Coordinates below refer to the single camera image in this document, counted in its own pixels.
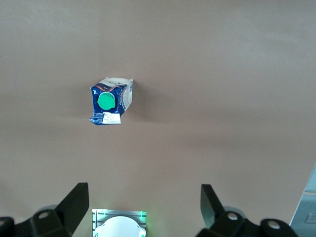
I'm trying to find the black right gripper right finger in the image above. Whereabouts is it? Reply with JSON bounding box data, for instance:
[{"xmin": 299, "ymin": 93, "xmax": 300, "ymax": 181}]
[{"xmin": 195, "ymin": 183, "xmax": 297, "ymax": 237}]

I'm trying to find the blue milk carton green cap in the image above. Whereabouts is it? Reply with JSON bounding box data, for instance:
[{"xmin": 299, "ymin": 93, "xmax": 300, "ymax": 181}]
[{"xmin": 88, "ymin": 77, "xmax": 134, "ymax": 126}]

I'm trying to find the grey side frame panel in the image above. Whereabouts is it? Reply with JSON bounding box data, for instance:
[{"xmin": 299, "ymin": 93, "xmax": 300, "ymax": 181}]
[{"xmin": 288, "ymin": 162, "xmax": 316, "ymax": 237}]

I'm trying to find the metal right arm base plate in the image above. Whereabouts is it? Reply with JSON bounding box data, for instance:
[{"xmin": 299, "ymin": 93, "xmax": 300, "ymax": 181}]
[{"xmin": 91, "ymin": 209, "xmax": 147, "ymax": 237}]

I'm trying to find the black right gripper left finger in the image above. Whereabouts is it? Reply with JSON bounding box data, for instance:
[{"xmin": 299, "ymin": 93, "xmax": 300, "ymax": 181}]
[{"xmin": 14, "ymin": 182, "xmax": 89, "ymax": 237}]

